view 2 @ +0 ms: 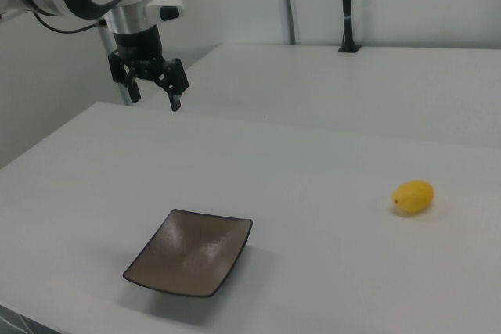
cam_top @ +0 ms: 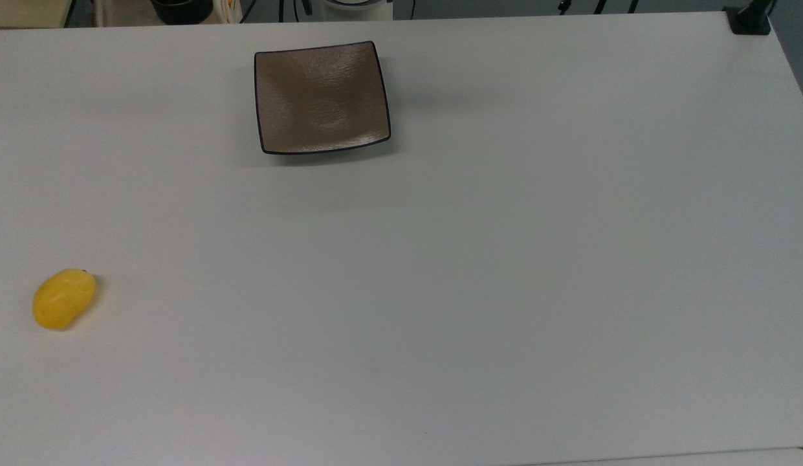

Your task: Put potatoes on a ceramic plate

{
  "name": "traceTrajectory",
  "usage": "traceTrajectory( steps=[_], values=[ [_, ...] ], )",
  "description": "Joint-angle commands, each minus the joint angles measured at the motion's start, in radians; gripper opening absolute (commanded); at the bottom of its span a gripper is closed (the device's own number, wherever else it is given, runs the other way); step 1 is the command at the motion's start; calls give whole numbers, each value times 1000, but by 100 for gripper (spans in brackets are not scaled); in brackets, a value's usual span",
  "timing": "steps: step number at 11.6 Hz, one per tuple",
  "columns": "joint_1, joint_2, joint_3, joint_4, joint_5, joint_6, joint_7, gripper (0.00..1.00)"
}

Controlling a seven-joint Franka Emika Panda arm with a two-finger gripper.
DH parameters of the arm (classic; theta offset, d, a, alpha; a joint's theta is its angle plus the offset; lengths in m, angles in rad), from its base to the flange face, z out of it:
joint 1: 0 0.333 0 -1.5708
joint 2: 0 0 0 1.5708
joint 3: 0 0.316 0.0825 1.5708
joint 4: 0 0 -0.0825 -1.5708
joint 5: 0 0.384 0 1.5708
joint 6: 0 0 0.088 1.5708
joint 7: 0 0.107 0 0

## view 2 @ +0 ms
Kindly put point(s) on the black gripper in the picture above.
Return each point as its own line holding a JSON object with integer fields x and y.
{"x": 139, "y": 42}

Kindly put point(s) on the yellow lemon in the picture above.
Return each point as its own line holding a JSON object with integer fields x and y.
{"x": 413, "y": 197}

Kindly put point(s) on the square brown ceramic plate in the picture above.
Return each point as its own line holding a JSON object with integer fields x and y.
{"x": 188, "y": 252}

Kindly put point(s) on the black pole stand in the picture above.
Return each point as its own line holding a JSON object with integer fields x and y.
{"x": 346, "y": 5}

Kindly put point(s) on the aluminium partition post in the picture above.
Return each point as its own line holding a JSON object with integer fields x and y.
{"x": 289, "y": 1}

